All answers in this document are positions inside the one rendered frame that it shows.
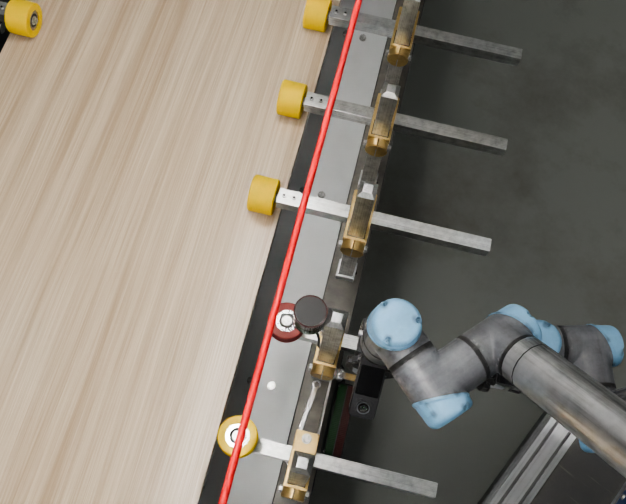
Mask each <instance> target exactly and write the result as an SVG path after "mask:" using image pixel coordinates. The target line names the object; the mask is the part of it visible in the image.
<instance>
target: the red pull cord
mask: <svg viewBox="0 0 626 504"><path fill-rule="evenodd" d="M361 3H362V0H356V1H355V5H354V8H353V12H352V16H351V19H350V23H349V27H348V30H347V34H346V37H345V41H344V45H343V48H342V52H341V56H340V59H339V63H338V67H337V70H336V74H335V78H334V81H333V85H332V89H331V92H330V96H329V100H328V103H327V107H326V111H325V114H324V118H323V122H322V125H321V129H320V133H319V136H318V140H317V144H316V147H315V151H314V155H313V158H312V162H311V165H310V169H309V173H308V176H307V180H306V184H305V187H304V191H303V195H302V198H301V202H300V206H299V209H298V213H297V217H296V220H295V224H294V228H293V231H292V235H291V239H290V242H289V246H288V250H287V253H286V257H285V261H284V264H283V268H282V272H281V275H280V279H279V283H278V286H277V290H276V293H275V297H274V301H273V304H272V308H271V312H270V315H269V319H268V323H267V326H266V330H265V334H264V337H263V341H262V345H261V348H260V352H259V356H258V359H257V363H256V367H255V370H254V374H253V378H252V381H251V385H250V389H249V392H248V396H247V400H246V403H245V407H244V411H243V414H242V418H241V421H240V425H239V429H238V432H237V436H236V440H235V443H234V447H233V451H232V454H231V458H230V462H229V465H228V469H227V473H226V476H225V480H224V484H223V487H222V491H221V495H220V498H219V502H218V504H227V501H228V497H229V494H230V490H231V486H232V482H233V479H234V475H235V471H236V468H237V464H238V460H239V456H240V453H241V449H242V445H243V442H244V438H245V434H246V430H247V427H248V423H249V419H250V416H251V412H252V408H253V404H254V401H255V397H256V393H257V390H258V386H259V382H260V378H261V375H262V371H263V367H264V364H265V360H266V356H267V352H268V349H269V345H270V341H271V338H272V334H273V330H274V326H275V323H276V319H277V315H278V312H279V308H280V304H281V300H282V297H283V293H284V289H285V286H286V282H287V278H288V274H289V271H290V267H291V263H292V260H293V256H294V252H295V248H296V245H297V241H298V237H299V234H300V230H301V226H302V222H303V219H304V215H305V211H306V208H307V204H308V200H309V196H310V193H311V189H312V185H313V182H314V178H315V174H316V170H317V167H318V163H319V159H320V156H321V152H322V148H323V144H324V141H325V137H326V133H327V130H328V126H329V122H330V118H331V115H332V111H333V107H334V104H335V100H336V96H337V92H338V89H339V85H340V81H341V78H342V74H343V70H344V66H345V63H346V59H347V55H348V52H349V48H350V44H351V40H352V37H353V33H354V29H355V26H356V22H357V18H358V14H359V11H360V7H361Z"/></svg>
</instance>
